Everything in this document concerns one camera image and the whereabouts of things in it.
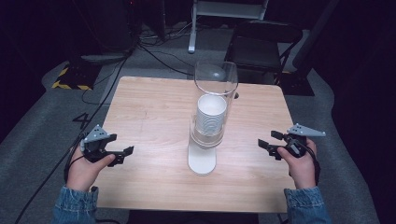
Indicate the dark slanted stand pole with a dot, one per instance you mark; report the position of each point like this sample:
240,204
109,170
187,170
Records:
314,34

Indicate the clear cup dispenser white base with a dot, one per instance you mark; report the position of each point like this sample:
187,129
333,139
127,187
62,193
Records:
202,158

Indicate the person's right hand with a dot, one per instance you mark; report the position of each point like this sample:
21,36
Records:
300,171

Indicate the white desk frame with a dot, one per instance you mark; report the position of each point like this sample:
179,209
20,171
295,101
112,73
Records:
224,9

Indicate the white paper cup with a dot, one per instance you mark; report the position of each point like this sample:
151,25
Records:
211,116

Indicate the black equipment box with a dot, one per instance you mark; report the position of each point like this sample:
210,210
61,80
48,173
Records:
106,25

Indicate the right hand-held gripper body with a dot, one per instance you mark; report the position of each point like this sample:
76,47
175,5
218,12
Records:
295,143

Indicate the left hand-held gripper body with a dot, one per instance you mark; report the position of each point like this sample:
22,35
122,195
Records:
93,137

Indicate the yellow black striped floor base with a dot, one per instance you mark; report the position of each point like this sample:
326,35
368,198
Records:
76,77

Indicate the black folding chair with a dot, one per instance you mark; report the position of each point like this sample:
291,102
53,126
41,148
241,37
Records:
253,49

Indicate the person's left hand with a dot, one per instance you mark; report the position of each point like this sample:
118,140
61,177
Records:
84,174

